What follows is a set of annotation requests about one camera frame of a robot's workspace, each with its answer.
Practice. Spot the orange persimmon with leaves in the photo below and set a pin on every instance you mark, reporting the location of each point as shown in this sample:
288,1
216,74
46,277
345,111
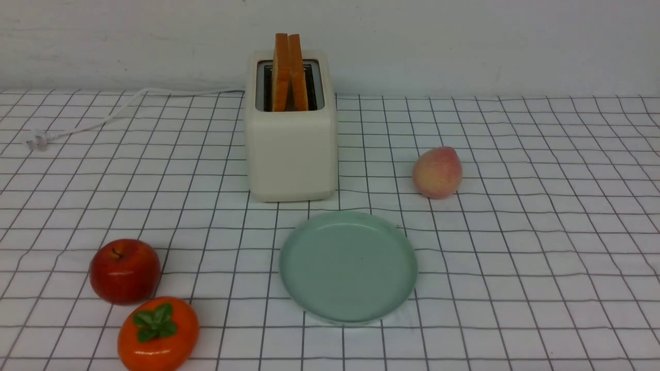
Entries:
161,334

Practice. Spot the red apple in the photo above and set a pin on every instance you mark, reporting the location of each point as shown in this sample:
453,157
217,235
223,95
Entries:
125,271

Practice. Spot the pink peach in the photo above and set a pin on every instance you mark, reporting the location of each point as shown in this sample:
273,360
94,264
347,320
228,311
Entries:
437,173

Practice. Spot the white grid tablecloth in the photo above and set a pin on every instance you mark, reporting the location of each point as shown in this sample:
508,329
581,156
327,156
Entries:
546,257

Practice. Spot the cream white toaster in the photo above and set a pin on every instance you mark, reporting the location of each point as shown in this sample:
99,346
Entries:
291,156

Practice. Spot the light green plate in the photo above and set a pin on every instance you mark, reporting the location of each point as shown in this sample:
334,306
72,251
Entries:
348,268

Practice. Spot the toasted bread slice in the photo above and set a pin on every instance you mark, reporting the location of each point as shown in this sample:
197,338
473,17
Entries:
298,75
281,71

